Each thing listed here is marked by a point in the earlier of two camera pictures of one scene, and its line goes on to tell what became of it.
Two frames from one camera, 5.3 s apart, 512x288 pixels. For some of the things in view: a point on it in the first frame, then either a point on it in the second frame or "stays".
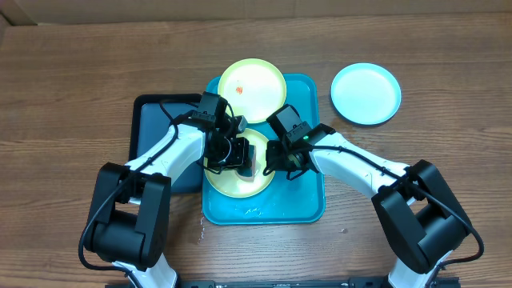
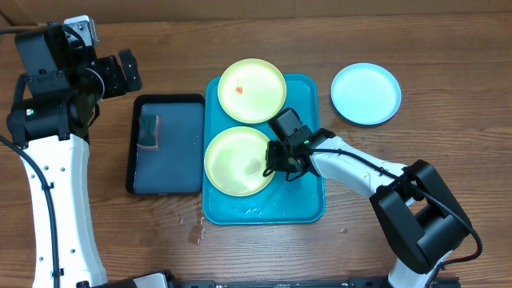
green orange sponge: (248, 172) to (149, 132)
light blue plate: (366, 94) stays
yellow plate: (228, 181) stays
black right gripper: (273, 156) stays
